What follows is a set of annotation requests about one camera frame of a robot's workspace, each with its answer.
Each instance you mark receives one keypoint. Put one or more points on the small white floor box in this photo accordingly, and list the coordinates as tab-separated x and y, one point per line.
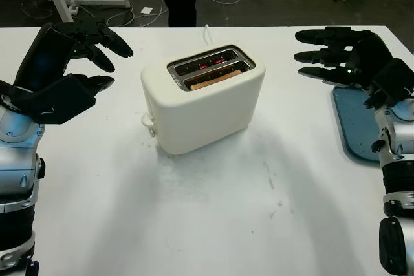
147	10

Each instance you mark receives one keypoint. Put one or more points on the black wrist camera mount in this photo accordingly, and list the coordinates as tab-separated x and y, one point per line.
394	79
61	101

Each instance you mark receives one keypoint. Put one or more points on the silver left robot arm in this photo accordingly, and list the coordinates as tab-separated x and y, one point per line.
16	163

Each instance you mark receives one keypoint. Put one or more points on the cream two-slot toaster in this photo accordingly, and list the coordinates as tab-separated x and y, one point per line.
200	114

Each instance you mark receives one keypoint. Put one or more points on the white power strip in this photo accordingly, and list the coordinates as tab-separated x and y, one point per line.
73	9

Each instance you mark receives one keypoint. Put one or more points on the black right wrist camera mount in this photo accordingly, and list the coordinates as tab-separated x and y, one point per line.
394	79

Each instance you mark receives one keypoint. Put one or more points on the toast slice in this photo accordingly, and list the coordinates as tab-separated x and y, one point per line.
213	79

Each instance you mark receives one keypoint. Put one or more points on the blue plastic tray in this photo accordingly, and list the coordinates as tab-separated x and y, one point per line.
352	121

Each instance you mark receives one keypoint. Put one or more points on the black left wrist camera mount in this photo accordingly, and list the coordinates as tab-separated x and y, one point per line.
61	101

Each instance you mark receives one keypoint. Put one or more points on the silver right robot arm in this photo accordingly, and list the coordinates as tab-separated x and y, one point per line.
401	133

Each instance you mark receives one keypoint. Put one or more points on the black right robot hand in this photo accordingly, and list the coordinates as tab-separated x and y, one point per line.
372	49

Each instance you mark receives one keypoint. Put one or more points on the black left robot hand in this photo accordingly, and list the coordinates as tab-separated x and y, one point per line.
39	56

